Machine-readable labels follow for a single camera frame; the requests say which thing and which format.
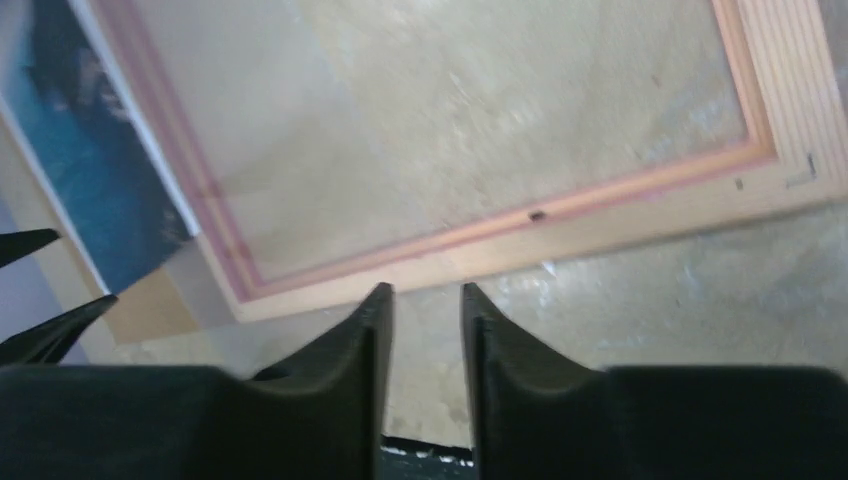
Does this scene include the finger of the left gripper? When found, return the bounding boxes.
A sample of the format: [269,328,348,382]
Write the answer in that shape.
[1,294,119,366]
[0,228,61,268]

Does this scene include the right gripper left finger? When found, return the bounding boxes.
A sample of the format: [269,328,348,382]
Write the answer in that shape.
[1,283,394,479]

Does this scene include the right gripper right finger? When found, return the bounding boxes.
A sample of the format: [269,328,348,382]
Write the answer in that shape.
[462,283,847,479]

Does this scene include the seascape photo print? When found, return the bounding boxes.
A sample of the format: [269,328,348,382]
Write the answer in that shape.
[1,1,196,293]

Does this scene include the pink picture frame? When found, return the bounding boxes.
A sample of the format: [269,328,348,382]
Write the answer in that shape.
[88,1,847,322]

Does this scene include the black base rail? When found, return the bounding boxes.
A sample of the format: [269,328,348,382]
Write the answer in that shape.
[377,436,478,480]

